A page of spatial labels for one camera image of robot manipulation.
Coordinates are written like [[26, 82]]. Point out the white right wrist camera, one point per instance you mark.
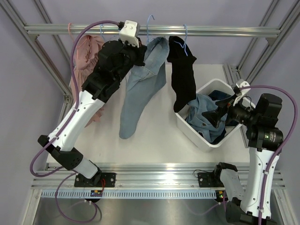
[[240, 88]]

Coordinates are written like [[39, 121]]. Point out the aluminium extrusion frame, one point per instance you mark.
[[275, 36]]

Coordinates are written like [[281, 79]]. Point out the pink dress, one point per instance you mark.
[[86, 57]]

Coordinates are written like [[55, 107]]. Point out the light blue hanger of denim skirt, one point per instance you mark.
[[102, 34]]

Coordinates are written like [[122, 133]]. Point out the light denim jeans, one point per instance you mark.
[[143, 83]]

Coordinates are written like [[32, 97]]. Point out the dark blue denim skirt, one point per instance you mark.
[[218, 95]]

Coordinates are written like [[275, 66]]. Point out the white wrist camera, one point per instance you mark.
[[240, 88], [129, 33]]

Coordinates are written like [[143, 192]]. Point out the black hanging garment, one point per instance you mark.
[[182, 79]]

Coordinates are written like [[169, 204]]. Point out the light blue hanger of black garment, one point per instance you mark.
[[184, 45]]

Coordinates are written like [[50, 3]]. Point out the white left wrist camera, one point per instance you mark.
[[129, 33]]

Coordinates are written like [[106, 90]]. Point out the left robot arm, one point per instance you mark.
[[115, 60]]

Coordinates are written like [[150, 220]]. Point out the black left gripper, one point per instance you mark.
[[139, 51]]

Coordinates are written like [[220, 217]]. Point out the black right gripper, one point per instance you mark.
[[214, 116]]

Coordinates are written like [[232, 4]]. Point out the white plastic basket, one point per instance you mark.
[[197, 128]]

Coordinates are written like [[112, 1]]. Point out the pink hanger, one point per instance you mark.
[[70, 33]]

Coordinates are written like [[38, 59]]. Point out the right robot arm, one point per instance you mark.
[[250, 205]]

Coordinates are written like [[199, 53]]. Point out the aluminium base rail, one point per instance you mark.
[[168, 176]]

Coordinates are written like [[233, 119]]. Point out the slotted cable duct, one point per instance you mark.
[[130, 194]]

